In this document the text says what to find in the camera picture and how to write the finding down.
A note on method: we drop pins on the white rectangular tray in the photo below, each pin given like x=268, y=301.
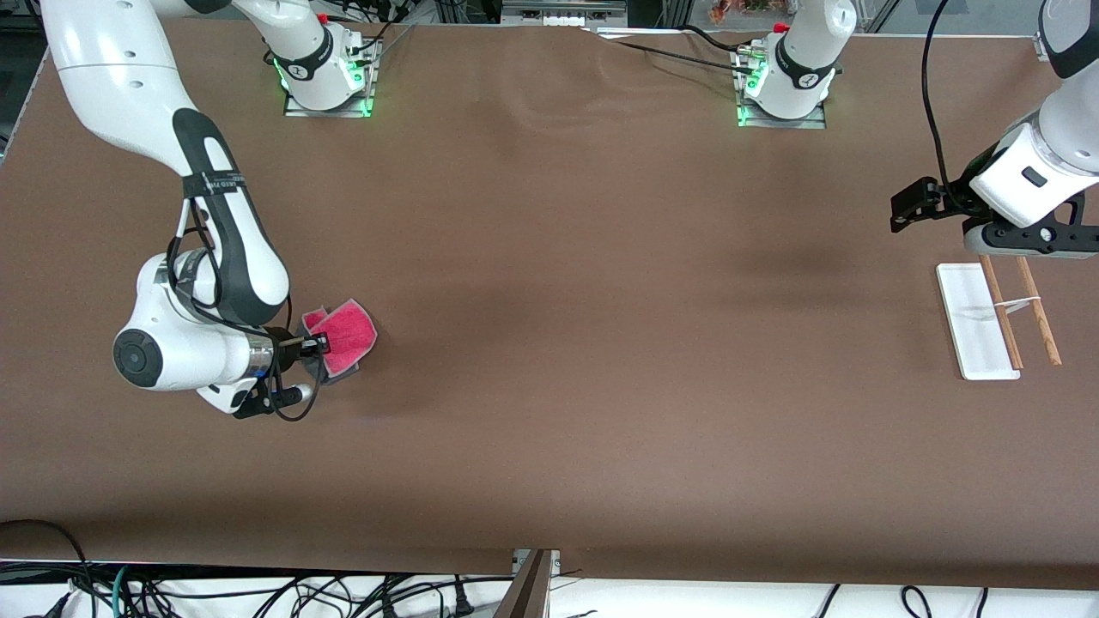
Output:
x=979, y=343

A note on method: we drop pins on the brown table cover sheet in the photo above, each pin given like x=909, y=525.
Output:
x=549, y=386

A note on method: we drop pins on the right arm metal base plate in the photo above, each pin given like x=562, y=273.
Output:
x=330, y=112

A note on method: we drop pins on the orange colourful object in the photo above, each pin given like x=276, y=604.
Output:
x=725, y=10

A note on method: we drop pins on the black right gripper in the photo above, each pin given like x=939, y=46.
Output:
x=279, y=347

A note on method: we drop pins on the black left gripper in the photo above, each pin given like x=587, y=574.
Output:
x=951, y=199

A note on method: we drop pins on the small metal bracket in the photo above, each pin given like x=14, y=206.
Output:
x=555, y=562

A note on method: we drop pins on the grey power strip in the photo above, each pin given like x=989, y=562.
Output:
x=567, y=20

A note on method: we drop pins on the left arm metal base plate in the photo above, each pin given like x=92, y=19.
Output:
x=811, y=123

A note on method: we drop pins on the aluminium corner bracket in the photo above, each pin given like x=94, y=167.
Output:
x=1039, y=47

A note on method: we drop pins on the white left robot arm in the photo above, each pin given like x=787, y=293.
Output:
x=803, y=60

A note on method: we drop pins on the pink and grey towel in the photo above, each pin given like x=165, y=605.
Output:
x=348, y=335

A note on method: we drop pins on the brown wooden beam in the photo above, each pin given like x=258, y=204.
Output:
x=525, y=592

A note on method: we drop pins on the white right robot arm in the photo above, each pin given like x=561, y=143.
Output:
x=112, y=77

